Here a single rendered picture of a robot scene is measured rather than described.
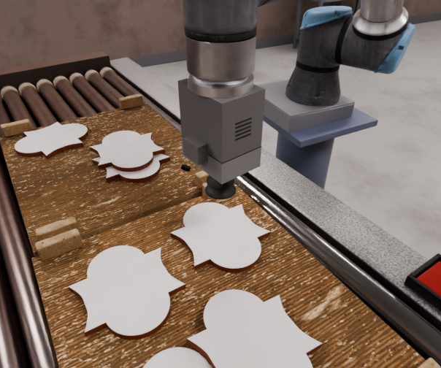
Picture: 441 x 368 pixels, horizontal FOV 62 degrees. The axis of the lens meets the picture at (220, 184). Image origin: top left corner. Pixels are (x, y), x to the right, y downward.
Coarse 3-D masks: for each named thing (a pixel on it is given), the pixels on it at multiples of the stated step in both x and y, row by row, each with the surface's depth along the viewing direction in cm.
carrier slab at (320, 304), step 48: (240, 192) 65; (96, 240) 56; (144, 240) 56; (288, 240) 56; (48, 288) 48; (192, 288) 48; (240, 288) 48; (288, 288) 48; (336, 288) 48; (96, 336) 43; (336, 336) 43; (384, 336) 43
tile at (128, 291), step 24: (96, 264) 50; (120, 264) 50; (144, 264) 50; (72, 288) 47; (96, 288) 47; (120, 288) 47; (144, 288) 47; (168, 288) 47; (96, 312) 44; (120, 312) 44; (144, 312) 44; (168, 312) 44; (120, 336) 42; (144, 336) 43
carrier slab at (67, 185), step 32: (96, 128) 85; (128, 128) 85; (160, 128) 85; (32, 160) 74; (64, 160) 74; (32, 192) 65; (64, 192) 65; (96, 192) 65; (128, 192) 65; (160, 192) 65; (192, 192) 65; (32, 224) 58; (96, 224) 58
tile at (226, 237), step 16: (192, 208) 60; (208, 208) 60; (224, 208) 60; (240, 208) 60; (192, 224) 57; (208, 224) 57; (224, 224) 57; (240, 224) 57; (192, 240) 54; (208, 240) 54; (224, 240) 54; (240, 240) 54; (256, 240) 54; (208, 256) 52; (224, 256) 52; (240, 256) 52; (256, 256) 52
